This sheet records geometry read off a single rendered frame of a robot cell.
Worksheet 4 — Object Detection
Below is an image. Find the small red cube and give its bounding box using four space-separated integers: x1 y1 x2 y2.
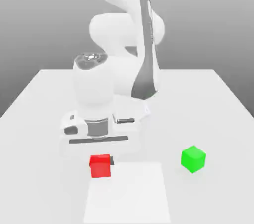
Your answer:
89 154 112 179

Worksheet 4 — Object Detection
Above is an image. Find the small green cube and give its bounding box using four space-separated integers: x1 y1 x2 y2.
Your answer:
180 145 207 174

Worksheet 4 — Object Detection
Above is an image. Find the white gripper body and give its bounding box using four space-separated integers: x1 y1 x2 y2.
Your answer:
59 132 140 158

